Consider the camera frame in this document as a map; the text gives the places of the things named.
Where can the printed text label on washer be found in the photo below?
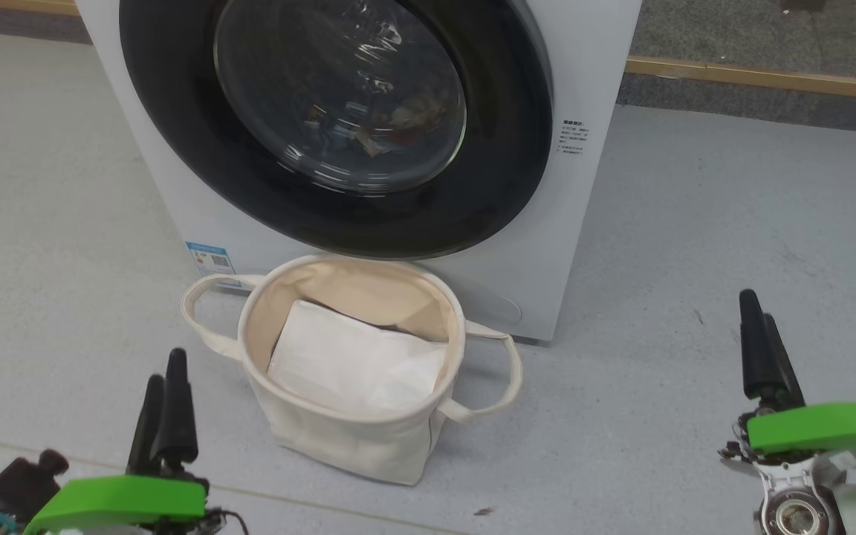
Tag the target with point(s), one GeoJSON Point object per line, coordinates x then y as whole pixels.
{"type": "Point", "coordinates": [573, 137]}

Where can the cream canvas laundry basket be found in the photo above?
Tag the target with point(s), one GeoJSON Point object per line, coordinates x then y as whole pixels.
{"type": "Point", "coordinates": [354, 446]}

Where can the blue orange patterned garment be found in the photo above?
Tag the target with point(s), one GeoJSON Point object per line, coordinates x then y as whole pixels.
{"type": "Point", "coordinates": [406, 119]}

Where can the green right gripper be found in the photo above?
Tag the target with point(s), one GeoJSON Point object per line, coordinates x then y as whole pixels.
{"type": "Point", "coordinates": [822, 427]}

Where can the wooden floor threshold strip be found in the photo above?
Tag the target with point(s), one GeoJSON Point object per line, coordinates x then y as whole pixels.
{"type": "Point", "coordinates": [770, 76]}

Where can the black round glass washer door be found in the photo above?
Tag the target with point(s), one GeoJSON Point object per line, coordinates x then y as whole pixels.
{"type": "Point", "coordinates": [175, 126]}

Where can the white front-load washing machine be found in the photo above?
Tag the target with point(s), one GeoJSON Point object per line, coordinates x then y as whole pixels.
{"type": "Point", "coordinates": [591, 67]}

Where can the blue energy label sticker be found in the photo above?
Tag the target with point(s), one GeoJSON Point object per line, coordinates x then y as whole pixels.
{"type": "Point", "coordinates": [211, 261]}

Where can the white folded cloth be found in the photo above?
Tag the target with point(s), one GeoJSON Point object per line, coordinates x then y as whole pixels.
{"type": "Point", "coordinates": [346, 364]}

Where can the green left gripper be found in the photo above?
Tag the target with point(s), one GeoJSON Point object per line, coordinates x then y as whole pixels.
{"type": "Point", "coordinates": [123, 501]}

